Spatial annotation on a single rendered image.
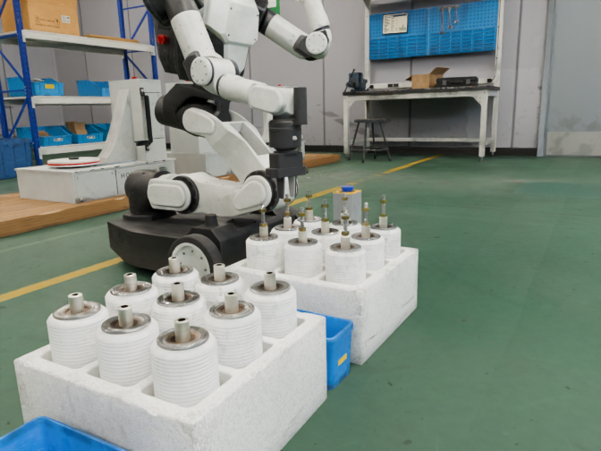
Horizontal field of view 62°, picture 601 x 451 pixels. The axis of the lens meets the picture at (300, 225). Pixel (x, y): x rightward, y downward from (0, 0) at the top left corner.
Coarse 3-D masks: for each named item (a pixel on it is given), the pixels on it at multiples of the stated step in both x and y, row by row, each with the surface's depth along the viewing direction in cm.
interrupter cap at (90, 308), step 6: (66, 306) 87; (84, 306) 87; (90, 306) 86; (96, 306) 86; (54, 312) 84; (60, 312) 84; (66, 312) 85; (84, 312) 84; (90, 312) 83; (96, 312) 84; (54, 318) 82; (60, 318) 81; (66, 318) 81; (72, 318) 81; (78, 318) 82
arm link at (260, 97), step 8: (256, 88) 130; (264, 88) 129; (272, 88) 128; (248, 96) 134; (256, 96) 131; (264, 96) 129; (272, 96) 128; (280, 96) 127; (256, 104) 131; (264, 104) 130; (272, 104) 128; (280, 104) 127; (272, 112) 129; (280, 112) 130
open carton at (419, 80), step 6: (432, 72) 552; (438, 72) 560; (408, 78) 570; (414, 78) 564; (420, 78) 558; (426, 78) 554; (432, 78) 556; (414, 84) 565; (420, 84) 560; (426, 84) 555; (432, 84) 558
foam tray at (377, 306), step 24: (240, 264) 132; (408, 264) 136; (312, 288) 117; (336, 288) 114; (360, 288) 112; (384, 288) 122; (408, 288) 138; (336, 312) 115; (360, 312) 112; (384, 312) 124; (408, 312) 140; (360, 336) 113; (384, 336) 125; (360, 360) 114
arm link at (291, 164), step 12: (276, 132) 131; (288, 132) 131; (300, 132) 134; (276, 144) 132; (288, 144) 131; (300, 144) 134; (276, 156) 132; (288, 156) 134; (300, 156) 136; (276, 168) 133; (288, 168) 134; (300, 168) 137
